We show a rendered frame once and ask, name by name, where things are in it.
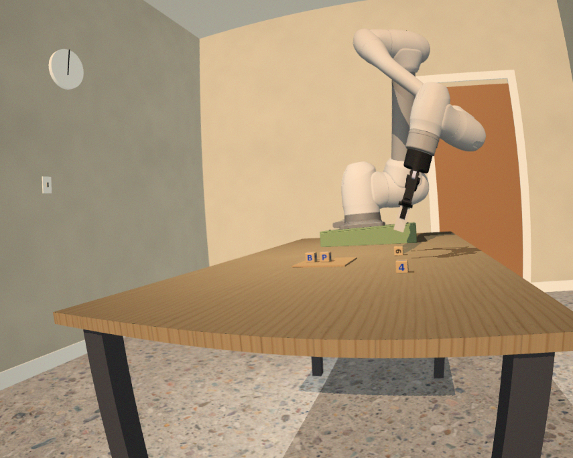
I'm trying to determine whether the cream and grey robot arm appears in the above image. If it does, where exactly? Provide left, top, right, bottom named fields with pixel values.
left=332, top=29, right=486, bottom=230

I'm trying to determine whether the light orange mat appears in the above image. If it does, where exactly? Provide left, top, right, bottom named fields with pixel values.
left=292, top=257, right=357, bottom=267

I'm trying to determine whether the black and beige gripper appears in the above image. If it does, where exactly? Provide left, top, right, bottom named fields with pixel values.
left=394, top=149, right=432, bottom=232

